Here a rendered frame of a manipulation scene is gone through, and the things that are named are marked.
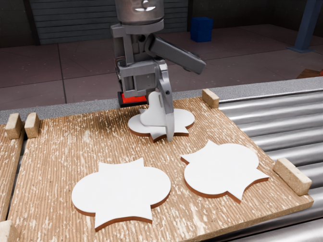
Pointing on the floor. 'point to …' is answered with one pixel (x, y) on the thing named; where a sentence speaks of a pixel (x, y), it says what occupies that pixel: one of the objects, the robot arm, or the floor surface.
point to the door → (33, 20)
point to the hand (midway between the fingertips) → (161, 121)
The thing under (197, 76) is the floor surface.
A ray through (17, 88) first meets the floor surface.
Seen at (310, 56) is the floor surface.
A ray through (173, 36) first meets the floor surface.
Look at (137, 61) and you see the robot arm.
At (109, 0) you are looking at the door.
